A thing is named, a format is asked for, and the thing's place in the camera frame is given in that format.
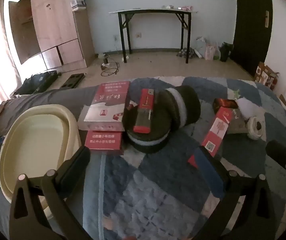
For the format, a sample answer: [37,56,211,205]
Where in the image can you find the dark foam cylinder white stripe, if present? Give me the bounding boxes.
[123,92,171,154]
[155,85,201,130]

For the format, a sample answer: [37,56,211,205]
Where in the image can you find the grey pouch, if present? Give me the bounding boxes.
[227,109,248,133]

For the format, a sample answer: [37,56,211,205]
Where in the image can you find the red white carton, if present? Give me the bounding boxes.
[200,106,233,155]

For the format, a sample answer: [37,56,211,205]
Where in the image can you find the dark door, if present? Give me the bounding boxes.
[233,0,275,78]

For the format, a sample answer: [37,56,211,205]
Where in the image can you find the black bin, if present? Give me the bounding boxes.
[219,42,233,62]

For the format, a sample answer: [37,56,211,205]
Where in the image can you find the large red silver box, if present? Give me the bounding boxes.
[77,81,131,132]

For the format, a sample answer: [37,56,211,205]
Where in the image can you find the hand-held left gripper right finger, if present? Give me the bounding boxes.
[194,145,277,240]

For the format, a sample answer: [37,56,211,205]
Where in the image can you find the patterned gift bag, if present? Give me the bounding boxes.
[254,62,278,90]

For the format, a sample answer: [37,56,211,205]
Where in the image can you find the pink white bag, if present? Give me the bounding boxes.
[205,42,221,60]

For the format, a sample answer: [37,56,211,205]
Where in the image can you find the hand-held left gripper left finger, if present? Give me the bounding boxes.
[9,145,93,240]

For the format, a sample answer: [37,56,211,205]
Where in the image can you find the wooden wardrobe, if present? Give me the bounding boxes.
[8,0,96,70]

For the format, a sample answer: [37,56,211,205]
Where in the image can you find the white tape roll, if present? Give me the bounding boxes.
[247,116,267,140]

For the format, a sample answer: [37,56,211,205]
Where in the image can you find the cream plastic basin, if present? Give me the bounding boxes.
[0,104,83,220]

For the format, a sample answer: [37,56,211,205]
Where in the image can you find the open black case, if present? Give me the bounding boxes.
[15,71,58,95]

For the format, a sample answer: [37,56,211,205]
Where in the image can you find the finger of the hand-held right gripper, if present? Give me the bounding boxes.
[265,140,286,176]

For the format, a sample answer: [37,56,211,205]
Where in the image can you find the black folding table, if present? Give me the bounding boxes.
[108,9,198,64]

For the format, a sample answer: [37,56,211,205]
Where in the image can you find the long red box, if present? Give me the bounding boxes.
[132,89,156,133]

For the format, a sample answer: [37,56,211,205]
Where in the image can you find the blue patterned blanket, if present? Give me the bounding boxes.
[83,76,286,240]

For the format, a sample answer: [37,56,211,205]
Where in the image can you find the white fluffy item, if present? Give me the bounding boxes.
[234,97,252,119]

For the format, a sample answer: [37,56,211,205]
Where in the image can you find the power strip with cables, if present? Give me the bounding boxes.
[100,54,120,77]

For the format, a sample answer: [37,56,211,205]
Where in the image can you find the black tray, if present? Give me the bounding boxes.
[59,73,86,89]

